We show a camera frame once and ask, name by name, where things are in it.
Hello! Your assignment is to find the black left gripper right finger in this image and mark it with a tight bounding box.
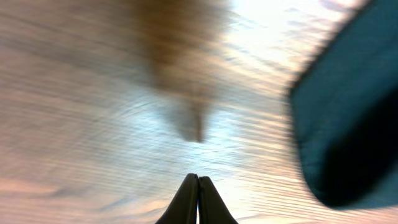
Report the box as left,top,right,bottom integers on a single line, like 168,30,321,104
198,176,238,224

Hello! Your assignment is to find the dark teal t-shirt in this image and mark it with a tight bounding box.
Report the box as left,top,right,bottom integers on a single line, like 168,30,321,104
289,0,397,210

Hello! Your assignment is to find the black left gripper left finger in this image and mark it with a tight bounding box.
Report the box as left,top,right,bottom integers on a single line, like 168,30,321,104
155,174,198,224

